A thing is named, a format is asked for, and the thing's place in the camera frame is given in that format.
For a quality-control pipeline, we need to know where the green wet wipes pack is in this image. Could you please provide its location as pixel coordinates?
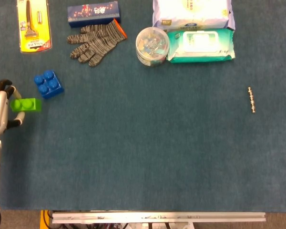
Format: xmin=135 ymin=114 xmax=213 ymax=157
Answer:
xmin=166 ymin=28 xmax=236 ymax=64

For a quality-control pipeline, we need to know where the grey striped knit glove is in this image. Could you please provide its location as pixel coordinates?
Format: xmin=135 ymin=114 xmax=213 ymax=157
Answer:
xmin=66 ymin=19 xmax=128 ymax=68

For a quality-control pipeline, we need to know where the white tissue pack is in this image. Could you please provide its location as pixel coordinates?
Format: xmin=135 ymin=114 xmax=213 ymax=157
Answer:
xmin=152 ymin=0 xmax=236 ymax=31

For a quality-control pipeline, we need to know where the green toy brick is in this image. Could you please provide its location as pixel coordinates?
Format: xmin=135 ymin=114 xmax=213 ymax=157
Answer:
xmin=10 ymin=98 xmax=42 ymax=113

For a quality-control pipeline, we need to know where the clear round clip container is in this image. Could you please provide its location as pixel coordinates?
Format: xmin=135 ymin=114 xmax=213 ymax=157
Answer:
xmin=135 ymin=26 xmax=170 ymax=67

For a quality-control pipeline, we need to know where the blue toy brick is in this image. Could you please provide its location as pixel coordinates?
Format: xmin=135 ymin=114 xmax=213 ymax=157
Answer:
xmin=33 ymin=69 xmax=65 ymax=100

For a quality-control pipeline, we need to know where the yellow razor blister pack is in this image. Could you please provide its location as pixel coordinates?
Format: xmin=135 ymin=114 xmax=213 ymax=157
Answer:
xmin=16 ymin=0 xmax=53 ymax=54

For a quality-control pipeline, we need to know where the aluminium frame rail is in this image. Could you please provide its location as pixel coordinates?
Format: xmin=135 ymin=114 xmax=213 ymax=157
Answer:
xmin=51 ymin=211 xmax=266 ymax=224

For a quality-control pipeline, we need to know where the blue table cloth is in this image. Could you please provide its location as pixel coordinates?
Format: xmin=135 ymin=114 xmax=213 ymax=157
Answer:
xmin=0 ymin=0 xmax=286 ymax=213

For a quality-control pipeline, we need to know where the dark blue printed box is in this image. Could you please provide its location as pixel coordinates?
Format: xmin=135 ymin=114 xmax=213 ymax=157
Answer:
xmin=67 ymin=0 xmax=121 ymax=29

